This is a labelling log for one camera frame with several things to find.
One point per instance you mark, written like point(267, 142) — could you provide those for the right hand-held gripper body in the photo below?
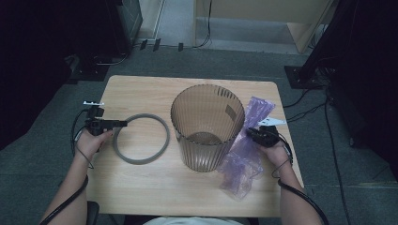
point(269, 137)

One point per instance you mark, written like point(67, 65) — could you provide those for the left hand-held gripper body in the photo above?
point(95, 125)

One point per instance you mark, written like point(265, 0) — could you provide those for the purple plastic trash bag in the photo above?
point(241, 175)

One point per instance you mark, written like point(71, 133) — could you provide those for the brown ribbed trash can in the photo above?
point(203, 156)

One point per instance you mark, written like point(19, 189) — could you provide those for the person's right hand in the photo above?
point(278, 154)

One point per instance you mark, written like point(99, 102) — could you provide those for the person's left hand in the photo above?
point(90, 145)

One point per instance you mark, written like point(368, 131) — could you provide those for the black stand base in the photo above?
point(90, 73)

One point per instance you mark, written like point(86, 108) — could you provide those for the black floor tape strip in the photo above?
point(156, 44)
point(180, 47)
point(143, 44)

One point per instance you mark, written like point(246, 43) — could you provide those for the dark stool seat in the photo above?
point(93, 214)

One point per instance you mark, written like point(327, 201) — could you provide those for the black curtain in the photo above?
point(372, 93)
point(28, 62)

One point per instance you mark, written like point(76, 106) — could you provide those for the dark equipment cabinet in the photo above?
point(125, 22)

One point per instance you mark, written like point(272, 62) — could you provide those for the person's white shirt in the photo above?
point(194, 221)

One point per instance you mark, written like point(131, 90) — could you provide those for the black slanted metal stand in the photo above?
point(325, 40)

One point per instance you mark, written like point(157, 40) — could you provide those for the light wooden cabinet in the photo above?
point(266, 9)

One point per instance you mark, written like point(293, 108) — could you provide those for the black square base plate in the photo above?
point(297, 79)

